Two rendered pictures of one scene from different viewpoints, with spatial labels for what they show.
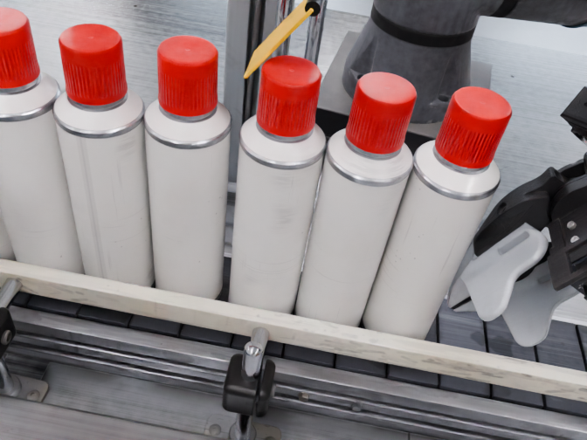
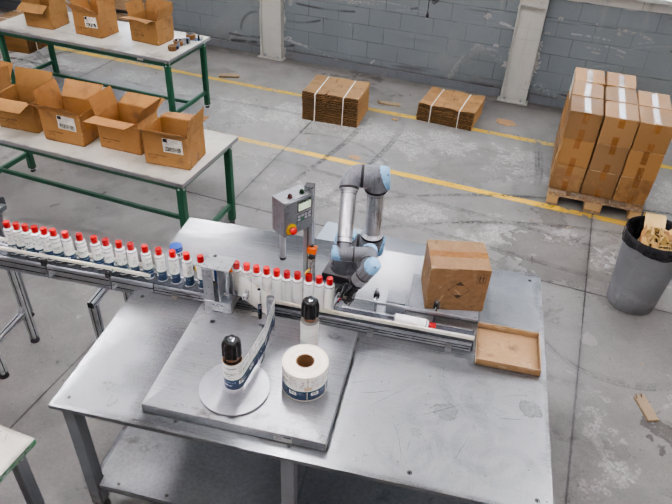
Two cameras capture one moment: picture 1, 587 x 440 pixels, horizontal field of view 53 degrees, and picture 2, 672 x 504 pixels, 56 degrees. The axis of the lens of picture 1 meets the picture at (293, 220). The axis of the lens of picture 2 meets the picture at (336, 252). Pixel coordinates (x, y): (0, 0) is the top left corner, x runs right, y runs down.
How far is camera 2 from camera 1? 275 cm
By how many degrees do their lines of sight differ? 10
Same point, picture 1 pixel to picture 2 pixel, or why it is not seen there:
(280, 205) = (308, 290)
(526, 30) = (391, 245)
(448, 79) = (349, 266)
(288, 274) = not seen: hidden behind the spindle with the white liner
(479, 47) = not seen: hidden behind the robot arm
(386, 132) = (319, 281)
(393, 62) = (337, 264)
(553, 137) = (381, 277)
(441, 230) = (327, 292)
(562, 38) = (401, 247)
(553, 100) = (387, 267)
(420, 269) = (327, 298)
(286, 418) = not seen: hidden behind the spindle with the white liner
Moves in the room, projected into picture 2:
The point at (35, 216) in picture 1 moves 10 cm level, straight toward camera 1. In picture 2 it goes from (277, 292) to (283, 304)
